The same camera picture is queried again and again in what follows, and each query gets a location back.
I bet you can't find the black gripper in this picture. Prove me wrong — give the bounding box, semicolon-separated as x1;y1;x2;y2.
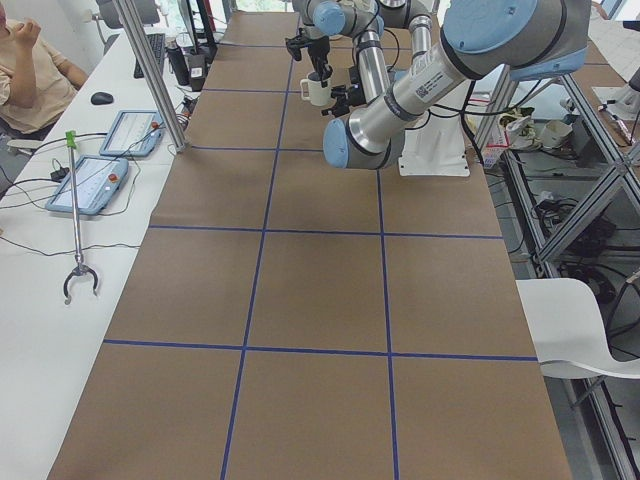
321;83;365;116
307;36;333;87

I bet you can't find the white ceramic mug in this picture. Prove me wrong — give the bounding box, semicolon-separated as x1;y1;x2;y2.
300;71;332;107

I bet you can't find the black box with label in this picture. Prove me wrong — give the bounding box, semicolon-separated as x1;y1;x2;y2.
187;54;207;92

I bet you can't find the black insulated bottle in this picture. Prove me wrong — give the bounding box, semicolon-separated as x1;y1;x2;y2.
166;38;190;86

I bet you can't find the black keyboard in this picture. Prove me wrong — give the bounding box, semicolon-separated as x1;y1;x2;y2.
132;32;166;80

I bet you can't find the far blue teach pendant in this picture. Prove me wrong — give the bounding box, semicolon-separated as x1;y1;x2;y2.
99;110;163;157

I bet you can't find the blue teach pendant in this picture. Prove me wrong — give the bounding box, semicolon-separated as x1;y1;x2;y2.
45;155;129;216
99;110;163;157

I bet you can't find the black computer mouse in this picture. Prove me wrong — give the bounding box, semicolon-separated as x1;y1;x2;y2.
90;91;114;106

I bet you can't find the near blue teach pendant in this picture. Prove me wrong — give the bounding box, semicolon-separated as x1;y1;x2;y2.
45;155;129;216

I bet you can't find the silver reacher grabber tool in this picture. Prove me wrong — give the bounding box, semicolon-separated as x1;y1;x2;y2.
63;130;99;306

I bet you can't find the person in beige shirt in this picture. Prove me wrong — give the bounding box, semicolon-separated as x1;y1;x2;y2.
1;11;88;140

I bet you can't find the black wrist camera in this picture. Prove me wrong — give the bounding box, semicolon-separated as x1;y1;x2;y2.
285;28;309;62

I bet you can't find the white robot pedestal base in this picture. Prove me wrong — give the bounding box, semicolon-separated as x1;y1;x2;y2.
398;112;470;177

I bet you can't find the aluminium frame post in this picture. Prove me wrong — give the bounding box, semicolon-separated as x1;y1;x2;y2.
113;0;186;153

